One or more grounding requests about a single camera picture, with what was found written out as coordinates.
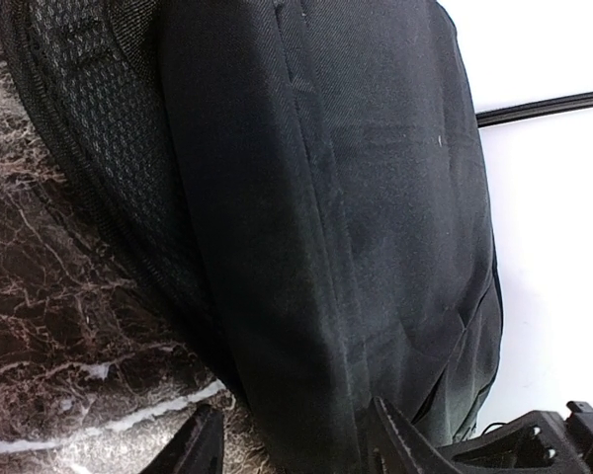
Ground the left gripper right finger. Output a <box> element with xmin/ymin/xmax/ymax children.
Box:
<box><xmin>366</xmin><ymin>397</ymin><xmax>465</xmax><ymax>474</ymax></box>

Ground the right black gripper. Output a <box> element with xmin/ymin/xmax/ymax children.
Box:
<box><xmin>439</xmin><ymin>401</ymin><xmax>593</xmax><ymax>474</ymax></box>

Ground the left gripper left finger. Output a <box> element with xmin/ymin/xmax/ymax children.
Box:
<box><xmin>145</xmin><ymin>404</ymin><xmax>224</xmax><ymax>474</ymax></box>

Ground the black student backpack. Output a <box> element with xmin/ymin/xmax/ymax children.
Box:
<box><xmin>0</xmin><ymin>1</ymin><xmax>503</xmax><ymax>473</ymax></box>

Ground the right black frame post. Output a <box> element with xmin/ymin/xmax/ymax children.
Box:
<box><xmin>476</xmin><ymin>91</ymin><xmax>593</xmax><ymax>128</ymax></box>

